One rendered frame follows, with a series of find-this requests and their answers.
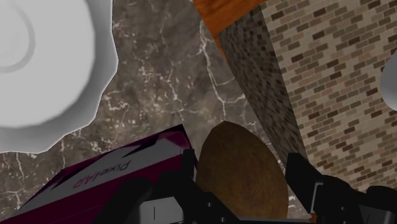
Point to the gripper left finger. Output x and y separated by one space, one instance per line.
186 192

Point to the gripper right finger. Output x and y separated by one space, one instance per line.
325 192

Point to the brown egg-shaped fruit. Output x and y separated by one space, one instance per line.
242 173

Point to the dark red and white box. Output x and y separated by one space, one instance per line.
102 183

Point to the white rounded object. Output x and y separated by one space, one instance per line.
390 86

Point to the white scalloped plate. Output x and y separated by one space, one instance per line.
46 71

